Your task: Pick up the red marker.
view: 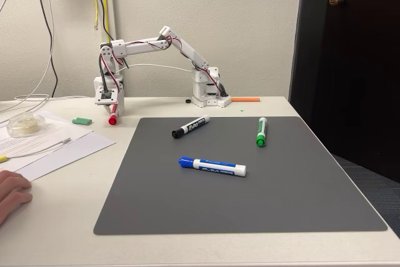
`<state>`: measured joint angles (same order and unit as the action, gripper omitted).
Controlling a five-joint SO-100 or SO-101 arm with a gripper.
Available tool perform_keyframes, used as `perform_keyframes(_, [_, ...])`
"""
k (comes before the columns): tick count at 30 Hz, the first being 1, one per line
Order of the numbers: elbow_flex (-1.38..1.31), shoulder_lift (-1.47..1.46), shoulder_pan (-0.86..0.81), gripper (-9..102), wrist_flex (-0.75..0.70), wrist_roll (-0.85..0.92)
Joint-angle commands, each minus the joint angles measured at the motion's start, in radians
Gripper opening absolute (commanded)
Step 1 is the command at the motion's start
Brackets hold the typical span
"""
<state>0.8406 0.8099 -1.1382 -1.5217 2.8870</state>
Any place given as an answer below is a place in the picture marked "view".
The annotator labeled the red dry-erase marker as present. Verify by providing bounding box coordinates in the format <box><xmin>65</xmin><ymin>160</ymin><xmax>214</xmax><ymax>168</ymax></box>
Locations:
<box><xmin>107</xmin><ymin>103</ymin><xmax>119</xmax><ymax>126</ymax></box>

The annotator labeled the black Expo dry-erase marker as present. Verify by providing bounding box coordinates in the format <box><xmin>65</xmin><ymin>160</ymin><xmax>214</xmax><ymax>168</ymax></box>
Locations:
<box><xmin>171</xmin><ymin>114</ymin><xmax>211</xmax><ymax>139</ymax></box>

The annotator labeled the blue Expo dry-erase marker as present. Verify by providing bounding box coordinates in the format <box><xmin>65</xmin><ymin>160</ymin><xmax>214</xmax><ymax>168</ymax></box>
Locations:
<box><xmin>177</xmin><ymin>154</ymin><xmax>248</xmax><ymax>178</ymax></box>

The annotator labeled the green Expo dry-erase marker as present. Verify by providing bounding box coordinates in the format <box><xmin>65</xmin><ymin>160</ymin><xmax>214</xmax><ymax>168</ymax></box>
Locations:
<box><xmin>255</xmin><ymin>117</ymin><xmax>268</xmax><ymax>148</ymax></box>

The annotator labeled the person's right hand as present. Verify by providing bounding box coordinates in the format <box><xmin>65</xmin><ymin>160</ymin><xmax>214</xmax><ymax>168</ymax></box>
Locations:
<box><xmin>0</xmin><ymin>169</ymin><xmax>34</xmax><ymax>226</ymax></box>

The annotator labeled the printed white paper sheet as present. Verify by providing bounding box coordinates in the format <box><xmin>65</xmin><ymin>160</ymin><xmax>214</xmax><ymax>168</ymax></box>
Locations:
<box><xmin>0</xmin><ymin>109</ymin><xmax>94</xmax><ymax>155</ymax></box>

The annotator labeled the blank white paper sheet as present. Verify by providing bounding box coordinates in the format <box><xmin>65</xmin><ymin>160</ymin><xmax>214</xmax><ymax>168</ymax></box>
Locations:
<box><xmin>0</xmin><ymin>129</ymin><xmax>116</xmax><ymax>183</ymax></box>

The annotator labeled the clear tape dispenser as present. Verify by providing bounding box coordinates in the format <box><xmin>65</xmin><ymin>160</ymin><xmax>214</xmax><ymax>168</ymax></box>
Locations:
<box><xmin>6</xmin><ymin>112</ymin><xmax>48</xmax><ymax>138</ymax></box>

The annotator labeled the grey rectangular mat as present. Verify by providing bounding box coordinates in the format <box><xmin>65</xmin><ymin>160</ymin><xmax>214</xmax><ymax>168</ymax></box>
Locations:
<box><xmin>92</xmin><ymin>116</ymin><xmax>389</xmax><ymax>236</ymax></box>

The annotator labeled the dark brown door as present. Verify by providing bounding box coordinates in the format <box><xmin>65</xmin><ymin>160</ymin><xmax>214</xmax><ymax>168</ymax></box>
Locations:
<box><xmin>289</xmin><ymin>0</ymin><xmax>400</xmax><ymax>183</ymax></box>

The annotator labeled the small gripper camera module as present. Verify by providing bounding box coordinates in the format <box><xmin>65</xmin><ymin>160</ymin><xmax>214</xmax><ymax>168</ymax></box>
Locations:
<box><xmin>95</xmin><ymin>87</ymin><xmax>119</xmax><ymax>105</ymax></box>

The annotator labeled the black wall cable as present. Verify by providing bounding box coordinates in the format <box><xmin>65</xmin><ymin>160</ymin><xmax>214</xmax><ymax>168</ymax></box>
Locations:
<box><xmin>36</xmin><ymin>0</ymin><xmax>59</xmax><ymax>98</ymax></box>
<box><xmin>92</xmin><ymin>0</ymin><xmax>115</xmax><ymax>43</ymax></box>

